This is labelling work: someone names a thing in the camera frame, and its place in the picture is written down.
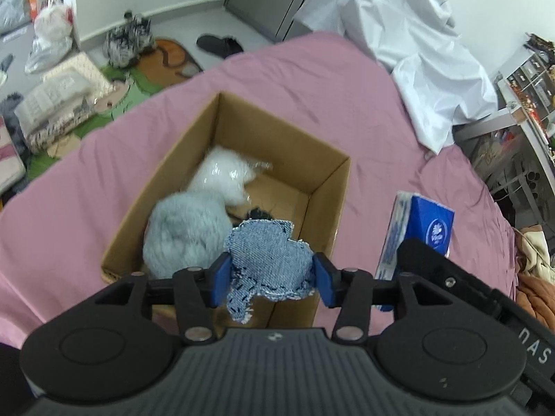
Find pink cloth item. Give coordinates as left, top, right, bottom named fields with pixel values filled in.
left=0, top=114, right=27, bottom=194

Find black and white shoes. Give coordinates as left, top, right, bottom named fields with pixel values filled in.
left=103, top=10, right=157, bottom=69

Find black slipper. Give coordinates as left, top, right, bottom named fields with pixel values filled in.
left=196, top=33, right=245, bottom=60

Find green and orange floor mat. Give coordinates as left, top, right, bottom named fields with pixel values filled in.
left=25, top=38, right=204, bottom=183

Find brown cardboard box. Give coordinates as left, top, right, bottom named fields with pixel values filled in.
left=101, top=91, right=352, bottom=331

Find blue denim cushion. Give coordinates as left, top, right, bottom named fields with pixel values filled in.
left=224, top=218, right=317, bottom=325

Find blue tissue pack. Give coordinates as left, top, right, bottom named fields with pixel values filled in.
left=374, top=191, right=456, bottom=313

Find white and red plastic bag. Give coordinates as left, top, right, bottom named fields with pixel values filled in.
left=33, top=3, right=75, bottom=45

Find white shelf with clutter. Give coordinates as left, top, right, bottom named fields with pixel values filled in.
left=453, top=32, right=555, bottom=237

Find packaged bedding bag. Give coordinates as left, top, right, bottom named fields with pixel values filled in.
left=14, top=51, right=117, bottom=153

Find cream cloth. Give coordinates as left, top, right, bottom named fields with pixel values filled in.
left=515, top=225, right=555, bottom=283

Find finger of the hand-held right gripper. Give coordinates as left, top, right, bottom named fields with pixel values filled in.
left=398, top=238, right=448, bottom=289

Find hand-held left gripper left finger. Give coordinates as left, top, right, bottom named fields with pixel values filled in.
left=93, top=251, right=232, bottom=343

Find clear plastic bag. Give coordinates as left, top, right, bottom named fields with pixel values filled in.
left=24, top=36, right=74, bottom=75

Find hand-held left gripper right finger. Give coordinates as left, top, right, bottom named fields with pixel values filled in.
left=312, top=252, right=438, bottom=343

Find orange carton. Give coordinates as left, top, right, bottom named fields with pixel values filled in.
left=28, top=0, right=51, bottom=22

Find orange cloth pile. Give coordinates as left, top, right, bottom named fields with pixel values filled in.
left=514, top=271, right=555, bottom=335

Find grey plush toy pink patch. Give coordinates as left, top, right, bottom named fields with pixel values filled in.
left=142, top=191, right=235, bottom=280

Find clear bag of white stuffing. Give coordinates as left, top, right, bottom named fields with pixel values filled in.
left=186, top=146, right=274, bottom=209

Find white plastic cover sheet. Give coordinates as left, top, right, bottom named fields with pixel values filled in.
left=292, top=0, right=499, bottom=155

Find grey plastic bag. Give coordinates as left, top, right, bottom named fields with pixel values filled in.
left=0, top=0, right=36, bottom=36

